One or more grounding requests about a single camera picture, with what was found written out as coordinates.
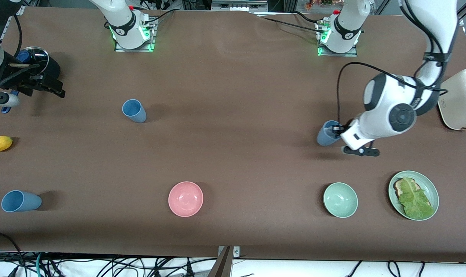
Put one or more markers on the blue cup holding paper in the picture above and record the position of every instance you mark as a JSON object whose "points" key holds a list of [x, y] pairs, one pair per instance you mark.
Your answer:
{"points": [[325, 138]]}

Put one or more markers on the toast slice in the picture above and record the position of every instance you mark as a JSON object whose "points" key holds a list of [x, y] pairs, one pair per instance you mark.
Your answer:
{"points": [[398, 188]]}

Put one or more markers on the mint green plate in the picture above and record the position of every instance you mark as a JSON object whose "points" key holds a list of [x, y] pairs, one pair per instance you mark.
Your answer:
{"points": [[430, 188]]}

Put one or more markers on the aluminium corner bracket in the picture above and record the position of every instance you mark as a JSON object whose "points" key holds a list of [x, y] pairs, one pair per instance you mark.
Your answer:
{"points": [[461, 19], [20, 10]]}

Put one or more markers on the brown support beam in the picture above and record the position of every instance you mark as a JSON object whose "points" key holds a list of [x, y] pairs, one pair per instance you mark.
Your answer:
{"points": [[221, 267]]}

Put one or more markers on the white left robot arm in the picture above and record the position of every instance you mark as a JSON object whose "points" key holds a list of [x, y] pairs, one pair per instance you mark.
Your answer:
{"points": [[390, 111]]}

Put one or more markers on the yellow lemon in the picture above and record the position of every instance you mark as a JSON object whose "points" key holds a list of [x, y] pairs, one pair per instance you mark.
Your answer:
{"points": [[0, 143]]}

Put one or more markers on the metal table edge bracket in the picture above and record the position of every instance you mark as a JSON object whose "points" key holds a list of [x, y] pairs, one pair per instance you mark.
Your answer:
{"points": [[237, 252]]}

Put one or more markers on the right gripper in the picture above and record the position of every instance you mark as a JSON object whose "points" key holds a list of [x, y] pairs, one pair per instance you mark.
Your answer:
{"points": [[25, 80]]}

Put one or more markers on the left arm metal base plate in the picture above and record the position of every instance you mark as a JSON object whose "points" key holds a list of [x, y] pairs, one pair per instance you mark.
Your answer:
{"points": [[337, 55]]}

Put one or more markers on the pink bowl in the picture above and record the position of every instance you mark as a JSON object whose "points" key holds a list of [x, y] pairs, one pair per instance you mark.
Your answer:
{"points": [[185, 199]]}

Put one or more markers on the grey metal box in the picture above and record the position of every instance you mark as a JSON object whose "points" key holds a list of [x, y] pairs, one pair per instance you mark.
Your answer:
{"points": [[238, 4]]}

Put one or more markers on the aluminium table rail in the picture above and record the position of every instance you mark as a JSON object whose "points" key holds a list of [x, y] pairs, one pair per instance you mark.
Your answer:
{"points": [[7, 27]]}

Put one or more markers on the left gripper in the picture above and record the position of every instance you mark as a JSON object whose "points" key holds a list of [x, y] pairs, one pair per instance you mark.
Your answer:
{"points": [[338, 130]]}

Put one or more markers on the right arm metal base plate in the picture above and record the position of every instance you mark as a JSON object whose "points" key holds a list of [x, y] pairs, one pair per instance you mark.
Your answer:
{"points": [[135, 50]]}

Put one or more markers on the cream toaster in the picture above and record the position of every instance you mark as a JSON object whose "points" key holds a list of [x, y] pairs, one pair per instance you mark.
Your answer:
{"points": [[460, 104]]}

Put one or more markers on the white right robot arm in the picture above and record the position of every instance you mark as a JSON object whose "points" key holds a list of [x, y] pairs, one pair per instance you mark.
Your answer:
{"points": [[122, 21]]}

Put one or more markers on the mint green bowl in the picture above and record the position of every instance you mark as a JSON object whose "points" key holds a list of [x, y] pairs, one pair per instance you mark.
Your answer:
{"points": [[340, 200]]}

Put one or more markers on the glass lid blue knob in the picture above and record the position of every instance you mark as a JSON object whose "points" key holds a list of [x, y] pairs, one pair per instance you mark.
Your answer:
{"points": [[39, 55]]}

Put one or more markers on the green lettuce leaf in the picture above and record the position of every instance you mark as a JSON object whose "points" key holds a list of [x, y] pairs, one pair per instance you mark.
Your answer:
{"points": [[415, 202]]}

